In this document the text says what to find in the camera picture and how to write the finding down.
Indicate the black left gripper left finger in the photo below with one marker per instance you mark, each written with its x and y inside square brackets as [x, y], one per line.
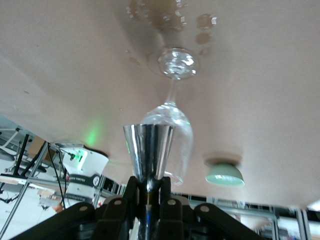
[115, 215]

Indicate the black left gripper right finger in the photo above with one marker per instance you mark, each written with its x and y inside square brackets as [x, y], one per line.
[175, 215]

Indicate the silver metal jigger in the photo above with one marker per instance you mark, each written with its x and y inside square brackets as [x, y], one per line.
[148, 150]

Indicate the clear wine glass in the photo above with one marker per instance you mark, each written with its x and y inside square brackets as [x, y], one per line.
[180, 140]

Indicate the green ceramic bowl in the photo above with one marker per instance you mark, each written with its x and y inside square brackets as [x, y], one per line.
[225, 175]

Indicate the silver aluminium strut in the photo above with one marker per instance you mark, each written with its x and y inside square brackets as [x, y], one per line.
[25, 185]

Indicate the brown cardboard box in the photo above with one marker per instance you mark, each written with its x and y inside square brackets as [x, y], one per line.
[35, 147]

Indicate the black metal stand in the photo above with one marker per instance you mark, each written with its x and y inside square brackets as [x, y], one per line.
[21, 155]

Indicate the brown table cover sheet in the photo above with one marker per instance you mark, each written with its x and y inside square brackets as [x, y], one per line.
[62, 62]

